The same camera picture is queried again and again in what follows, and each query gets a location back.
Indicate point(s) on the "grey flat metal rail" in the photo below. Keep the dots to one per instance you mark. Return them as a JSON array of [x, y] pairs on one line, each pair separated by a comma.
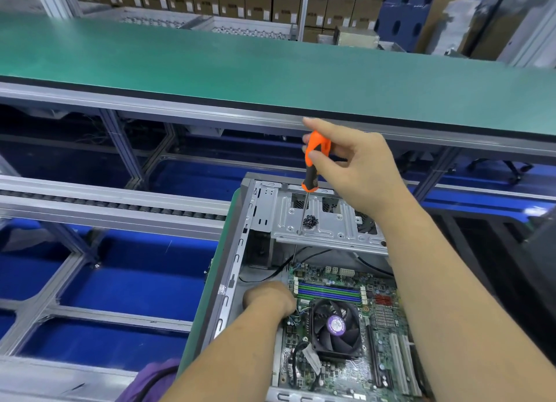
[[104, 202]]

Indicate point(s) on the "person's left forearm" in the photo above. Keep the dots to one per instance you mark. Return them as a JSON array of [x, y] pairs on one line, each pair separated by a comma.
[[226, 358]]

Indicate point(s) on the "grey metal computer case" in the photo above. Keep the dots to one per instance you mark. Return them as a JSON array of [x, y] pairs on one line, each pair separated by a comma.
[[252, 228]]

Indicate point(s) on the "green motherboard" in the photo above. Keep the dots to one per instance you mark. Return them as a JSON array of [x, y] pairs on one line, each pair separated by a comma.
[[387, 328]]

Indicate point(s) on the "green conveyor belt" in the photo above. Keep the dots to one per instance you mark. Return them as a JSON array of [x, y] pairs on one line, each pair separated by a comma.
[[174, 63]]

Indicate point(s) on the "person's right forearm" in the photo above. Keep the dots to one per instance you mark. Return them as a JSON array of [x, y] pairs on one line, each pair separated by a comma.
[[469, 315]]

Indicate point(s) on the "black CPU cooler fan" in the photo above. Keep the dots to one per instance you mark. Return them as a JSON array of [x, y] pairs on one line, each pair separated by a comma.
[[336, 324]]

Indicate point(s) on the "person's left hand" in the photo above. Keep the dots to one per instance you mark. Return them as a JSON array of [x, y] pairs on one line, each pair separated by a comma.
[[271, 297]]

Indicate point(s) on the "person's right hand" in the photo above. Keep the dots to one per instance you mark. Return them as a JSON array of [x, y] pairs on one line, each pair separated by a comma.
[[365, 172]]

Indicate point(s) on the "grey roller conveyor rail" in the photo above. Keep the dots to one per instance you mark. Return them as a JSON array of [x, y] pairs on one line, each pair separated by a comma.
[[52, 376]]

